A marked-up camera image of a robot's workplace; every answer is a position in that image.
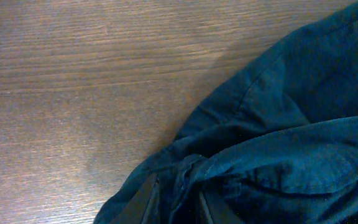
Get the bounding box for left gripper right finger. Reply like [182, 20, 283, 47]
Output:
[197, 187, 244, 224]

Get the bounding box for navy blue shorts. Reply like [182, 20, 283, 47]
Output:
[94, 1, 358, 224]

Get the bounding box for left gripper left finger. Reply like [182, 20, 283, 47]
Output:
[110, 174, 160, 224]

